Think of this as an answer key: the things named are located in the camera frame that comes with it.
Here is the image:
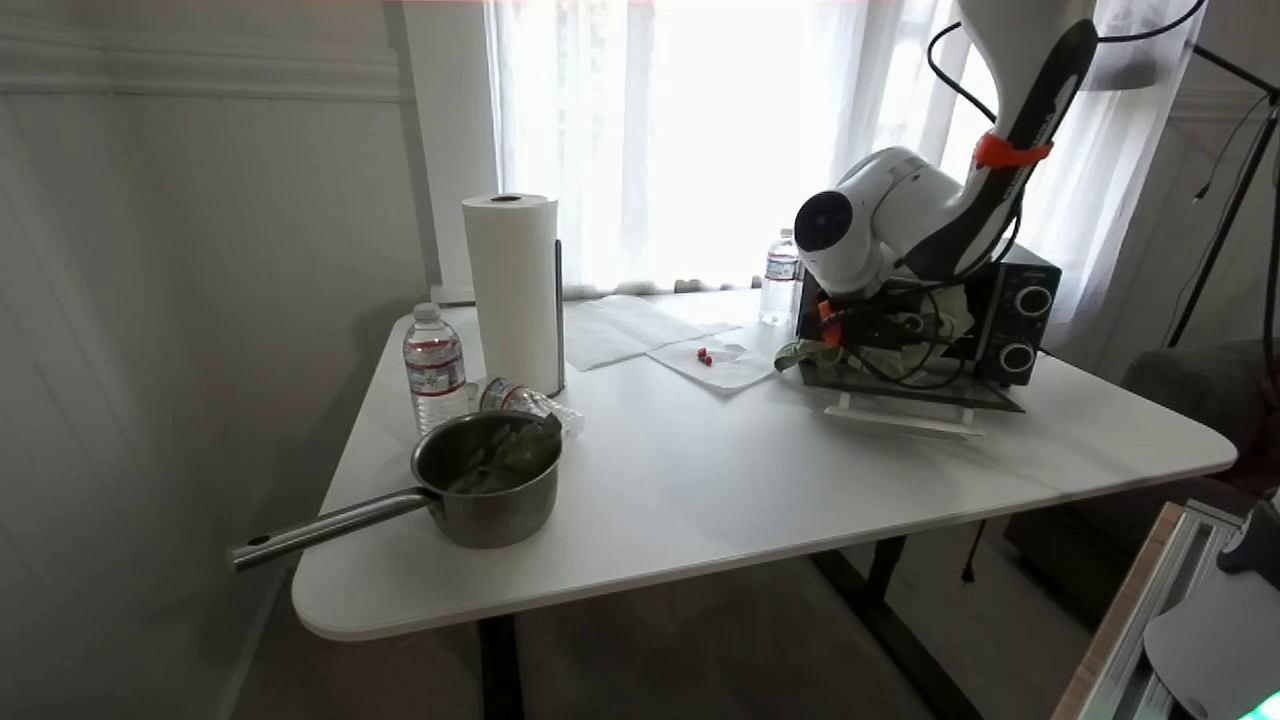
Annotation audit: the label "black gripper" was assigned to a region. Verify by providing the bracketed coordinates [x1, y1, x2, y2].
[811, 286, 942, 371]

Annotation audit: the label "black toaster oven microwave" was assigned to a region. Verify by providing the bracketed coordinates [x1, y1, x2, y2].
[793, 245, 1069, 395]

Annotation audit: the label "white rimmed microwave knob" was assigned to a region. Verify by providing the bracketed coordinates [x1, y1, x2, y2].
[995, 336, 1044, 384]
[1011, 279, 1056, 323]

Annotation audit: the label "dark paper towel holder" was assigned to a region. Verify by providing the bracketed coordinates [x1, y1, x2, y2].
[547, 238, 573, 400]

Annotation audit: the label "white paper towel roll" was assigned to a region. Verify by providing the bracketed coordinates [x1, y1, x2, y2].
[460, 190, 566, 400]

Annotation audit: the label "clear plastic water bottle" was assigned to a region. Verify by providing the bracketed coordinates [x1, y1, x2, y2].
[755, 225, 810, 343]

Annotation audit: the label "plain white paper sheet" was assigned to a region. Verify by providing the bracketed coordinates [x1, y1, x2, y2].
[566, 291, 731, 378]

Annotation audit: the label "white sheer curtain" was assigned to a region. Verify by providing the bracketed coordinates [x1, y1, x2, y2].
[485, 0, 1204, 296]

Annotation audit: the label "dark sofa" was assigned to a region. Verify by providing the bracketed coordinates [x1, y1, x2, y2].
[1115, 331, 1280, 503]

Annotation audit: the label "black tripod stand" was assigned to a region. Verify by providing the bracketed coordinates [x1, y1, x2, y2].
[1165, 37, 1280, 353]

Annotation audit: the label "crumpled clear plastic wrap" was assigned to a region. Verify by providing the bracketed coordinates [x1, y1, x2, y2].
[477, 378, 557, 424]

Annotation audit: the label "green leafy vegetables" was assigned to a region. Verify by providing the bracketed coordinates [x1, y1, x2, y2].
[443, 417, 551, 495]

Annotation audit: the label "water bottle with red label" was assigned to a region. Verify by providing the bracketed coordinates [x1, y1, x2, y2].
[401, 302, 472, 432]

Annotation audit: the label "grey round object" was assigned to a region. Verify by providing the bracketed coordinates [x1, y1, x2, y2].
[1140, 495, 1280, 720]

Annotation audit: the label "orange arm strap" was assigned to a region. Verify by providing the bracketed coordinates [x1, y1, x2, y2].
[972, 129, 1056, 175]

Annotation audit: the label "black table frame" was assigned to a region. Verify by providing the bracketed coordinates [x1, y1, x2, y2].
[472, 532, 993, 720]

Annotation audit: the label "white wooden frame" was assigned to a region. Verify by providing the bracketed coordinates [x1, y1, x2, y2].
[1051, 495, 1280, 720]

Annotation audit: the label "steel saucepan with long handle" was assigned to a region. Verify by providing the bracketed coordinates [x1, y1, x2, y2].
[229, 410, 570, 578]

